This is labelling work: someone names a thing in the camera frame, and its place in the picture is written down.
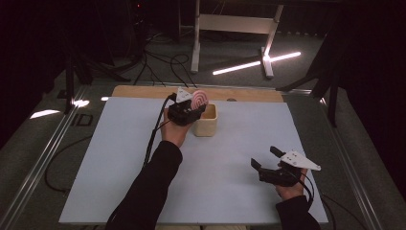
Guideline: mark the beige square cup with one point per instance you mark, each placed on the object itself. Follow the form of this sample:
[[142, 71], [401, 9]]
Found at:
[[207, 124]]

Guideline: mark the person's left hand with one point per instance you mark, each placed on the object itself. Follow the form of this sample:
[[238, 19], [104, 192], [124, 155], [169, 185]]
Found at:
[[174, 132]]

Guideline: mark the white desk frame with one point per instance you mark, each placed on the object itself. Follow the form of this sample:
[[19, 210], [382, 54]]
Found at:
[[236, 24]]

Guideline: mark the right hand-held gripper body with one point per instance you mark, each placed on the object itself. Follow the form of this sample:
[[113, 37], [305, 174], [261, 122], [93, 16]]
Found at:
[[281, 175]]

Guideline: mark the black tripod stand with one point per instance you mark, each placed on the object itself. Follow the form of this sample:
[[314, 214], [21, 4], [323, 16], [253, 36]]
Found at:
[[69, 83]]

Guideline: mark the pale blue table mat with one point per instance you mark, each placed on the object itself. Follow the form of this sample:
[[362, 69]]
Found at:
[[223, 153]]

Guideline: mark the pink hairbrush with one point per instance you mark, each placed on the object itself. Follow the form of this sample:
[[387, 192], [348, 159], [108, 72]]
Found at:
[[199, 99]]

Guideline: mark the person's right hand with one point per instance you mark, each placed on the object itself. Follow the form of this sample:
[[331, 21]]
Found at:
[[292, 191]]

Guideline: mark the aluminium rail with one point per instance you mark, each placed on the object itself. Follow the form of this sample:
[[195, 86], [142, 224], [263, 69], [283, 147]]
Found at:
[[44, 159], [351, 166]]

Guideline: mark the black angled stand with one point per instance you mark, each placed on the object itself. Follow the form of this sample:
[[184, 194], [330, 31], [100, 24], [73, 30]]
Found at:
[[332, 89]]

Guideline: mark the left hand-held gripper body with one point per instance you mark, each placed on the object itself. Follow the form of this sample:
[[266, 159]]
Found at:
[[180, 113]]

